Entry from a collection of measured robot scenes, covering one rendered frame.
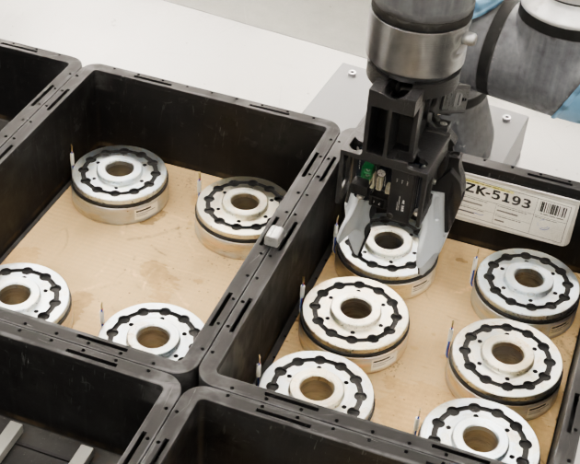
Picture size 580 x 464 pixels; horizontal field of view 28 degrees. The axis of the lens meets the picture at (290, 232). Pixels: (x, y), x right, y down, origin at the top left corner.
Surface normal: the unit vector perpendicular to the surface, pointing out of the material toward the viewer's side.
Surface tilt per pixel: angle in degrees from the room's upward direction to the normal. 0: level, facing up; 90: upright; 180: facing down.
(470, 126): 74
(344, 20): 0
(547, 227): 90
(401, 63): 91
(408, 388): 0
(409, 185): 90
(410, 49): 90
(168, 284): 0
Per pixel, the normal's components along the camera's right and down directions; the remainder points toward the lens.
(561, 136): 0.06, -0.77
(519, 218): -0.34, 0.58
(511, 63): -0.45, 0.29
